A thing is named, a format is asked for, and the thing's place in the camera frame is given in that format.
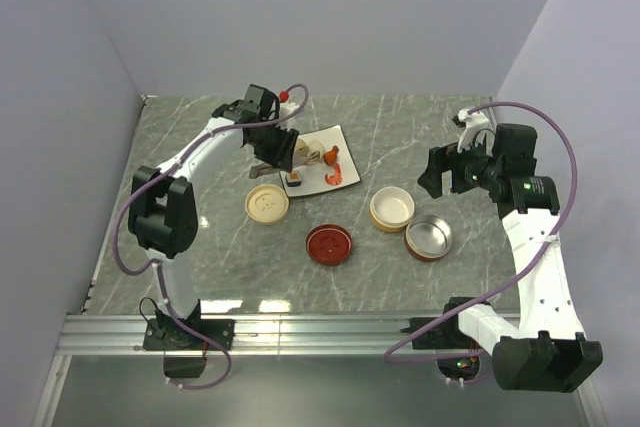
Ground white square plate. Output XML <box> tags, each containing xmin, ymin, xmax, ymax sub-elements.
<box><xmin>280</xmin><ymin>125</ymin><xmax>361</xmax><ymax>198</ymax></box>

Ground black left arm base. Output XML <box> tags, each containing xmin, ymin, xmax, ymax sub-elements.
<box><xmin>138</xmin><ymin>297</ymin><xmax>236</xmax><ymax>383</ymax></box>

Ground salmon sushi roll toy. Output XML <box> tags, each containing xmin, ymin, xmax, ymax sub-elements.
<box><xmin>285</xmin><ymin>171</ymin><xmax>303</xmax><ymax>188</ymax></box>

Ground steel-lined red bowl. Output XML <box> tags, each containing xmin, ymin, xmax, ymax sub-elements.
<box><xmin>404</xmin><ymin>215</ymin><xmax>453</xmax><ymax>262</ymax></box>

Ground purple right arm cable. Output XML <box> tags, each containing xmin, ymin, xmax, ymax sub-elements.
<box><xmin>383</xmin><ymin>100</ymin><xmax>577</xmax><ymax>384</ymax></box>

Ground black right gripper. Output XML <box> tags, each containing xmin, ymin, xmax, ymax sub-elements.
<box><xmin>417</xmin><ymin>132</ymin><xmax>503</xmax><ymax>198</ymax></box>

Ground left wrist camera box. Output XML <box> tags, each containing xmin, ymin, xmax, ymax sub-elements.
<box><xmin>244</xmin><ymin>84</ymin><xmax>279</xmax><ymax>118</ymax></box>

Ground steamed bun toy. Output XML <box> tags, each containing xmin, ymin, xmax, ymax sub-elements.
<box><xmin>294</xmin><ymin>137</ymin><xmax>310</xmax><ymax>158</ymax></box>

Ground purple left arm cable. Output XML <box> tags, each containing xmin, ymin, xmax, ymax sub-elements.
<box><xmin>114</xmin><ymin>82</ymin><xmax>309</xmax><ymax>391</ymax></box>

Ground white egg toy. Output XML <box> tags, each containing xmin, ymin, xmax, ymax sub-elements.
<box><xmin>307</xmin><ymin>140</ymin><xmax>325</xmax><ymax>158</ymax></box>

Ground beige white-lined bowl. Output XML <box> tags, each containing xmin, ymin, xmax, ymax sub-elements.
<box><xmin>369</xmin><ymin>186</ymin><xmax>415</xmax><ymax>233</ymax></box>

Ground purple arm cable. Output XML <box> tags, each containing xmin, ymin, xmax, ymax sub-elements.
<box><xmin>383</xmin><ymin>100</ymin><xmax>577</xmax><ymax>384</ymax></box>
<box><xmin>114</xmin><ymin>82</ymin><xmax>309</xmax><ymax>391</ymax></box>

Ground red shrimp toy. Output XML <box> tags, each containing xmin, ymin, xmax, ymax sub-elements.
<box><xmin>325</xmin><ymin>163</ymin><xmax>342</xmax><ymax>186</ymax></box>

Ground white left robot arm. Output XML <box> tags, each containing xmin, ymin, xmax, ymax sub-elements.
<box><xmin>111</xmin><ymin>85</ymin><xmax>306</xmax><ymax>349</ymax></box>

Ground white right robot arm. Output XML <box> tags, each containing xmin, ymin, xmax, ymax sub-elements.
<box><xmin>418</xmin><ymin>108</ymin><xmax>603</xmax><ymax>393</ymax></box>

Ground metal food tongs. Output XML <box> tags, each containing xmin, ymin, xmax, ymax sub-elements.
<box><xmin>249</xmin><ymin>156</ymin><xmax>320</xmax><ymax>179</ymax></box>

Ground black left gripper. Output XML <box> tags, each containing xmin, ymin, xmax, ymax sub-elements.
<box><xmin>250</xmin><ymin>120</ymin><xmax>300</xmax><ymax>173</ymax></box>

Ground beige round lid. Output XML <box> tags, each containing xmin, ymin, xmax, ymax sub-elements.
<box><xmin>244</xmin><ymin>184</ymin><xmax>289</xmax><ymax>225</ymax></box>

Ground red round lid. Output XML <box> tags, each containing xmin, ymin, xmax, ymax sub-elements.
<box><xmin>306</xmin><ymin>224</ymin><xmax>353</xmax><ymax>266</ymax></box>

